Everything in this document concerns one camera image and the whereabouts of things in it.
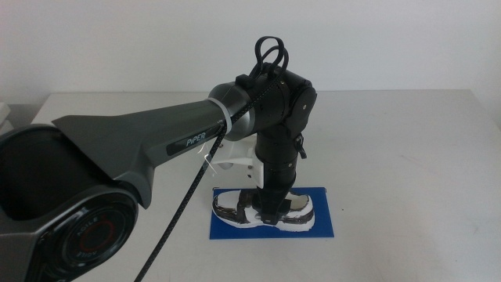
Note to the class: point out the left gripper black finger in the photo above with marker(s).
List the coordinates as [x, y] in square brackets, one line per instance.
[257, 199]
[272, 207]

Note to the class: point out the white and black shoe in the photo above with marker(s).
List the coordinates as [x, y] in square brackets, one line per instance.
[301, 221]

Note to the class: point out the left robot arm black grey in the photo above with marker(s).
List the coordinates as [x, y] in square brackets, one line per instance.
[129, 137]

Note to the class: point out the blue rectangular mat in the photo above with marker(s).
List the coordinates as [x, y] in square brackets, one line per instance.
[321, 232]

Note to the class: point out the white furniture beside table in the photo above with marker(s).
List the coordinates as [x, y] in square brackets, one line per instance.
[3, 113]

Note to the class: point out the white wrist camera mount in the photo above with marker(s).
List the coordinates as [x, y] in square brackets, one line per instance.
[238, 158]

